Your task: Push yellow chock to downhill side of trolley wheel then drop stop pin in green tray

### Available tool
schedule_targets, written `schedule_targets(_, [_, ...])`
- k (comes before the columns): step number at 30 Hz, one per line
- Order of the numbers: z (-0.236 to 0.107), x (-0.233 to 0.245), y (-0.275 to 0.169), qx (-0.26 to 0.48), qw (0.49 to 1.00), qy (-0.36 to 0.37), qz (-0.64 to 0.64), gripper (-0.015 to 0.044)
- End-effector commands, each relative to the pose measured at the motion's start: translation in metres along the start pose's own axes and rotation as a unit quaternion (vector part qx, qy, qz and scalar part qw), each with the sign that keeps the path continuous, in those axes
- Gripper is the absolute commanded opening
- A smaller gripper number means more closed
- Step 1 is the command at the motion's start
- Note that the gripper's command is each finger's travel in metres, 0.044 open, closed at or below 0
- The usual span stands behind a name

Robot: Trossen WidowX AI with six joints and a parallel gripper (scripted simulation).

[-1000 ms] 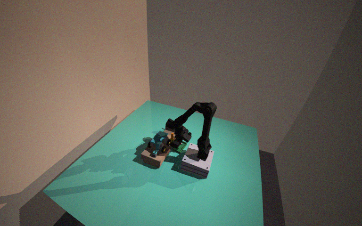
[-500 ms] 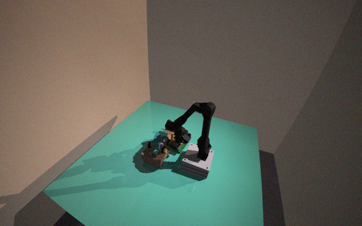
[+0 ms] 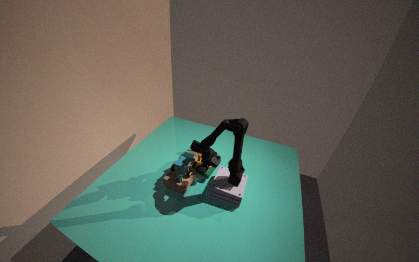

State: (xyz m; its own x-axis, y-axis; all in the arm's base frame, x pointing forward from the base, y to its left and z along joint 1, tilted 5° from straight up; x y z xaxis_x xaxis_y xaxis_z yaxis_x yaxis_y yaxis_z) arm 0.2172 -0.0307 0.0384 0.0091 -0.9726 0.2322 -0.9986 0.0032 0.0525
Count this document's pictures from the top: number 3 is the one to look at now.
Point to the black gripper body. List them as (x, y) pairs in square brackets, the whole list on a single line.
[(203, 168)]

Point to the green tray floor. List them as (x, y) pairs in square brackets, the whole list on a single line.
[(209, 170)]

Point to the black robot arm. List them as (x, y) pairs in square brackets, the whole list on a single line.
[(239, 128)]

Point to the small wheeled trolley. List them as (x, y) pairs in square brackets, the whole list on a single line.
[(182, 162)]

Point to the brown wooden ramp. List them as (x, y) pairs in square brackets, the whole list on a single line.
[(181, 185)]

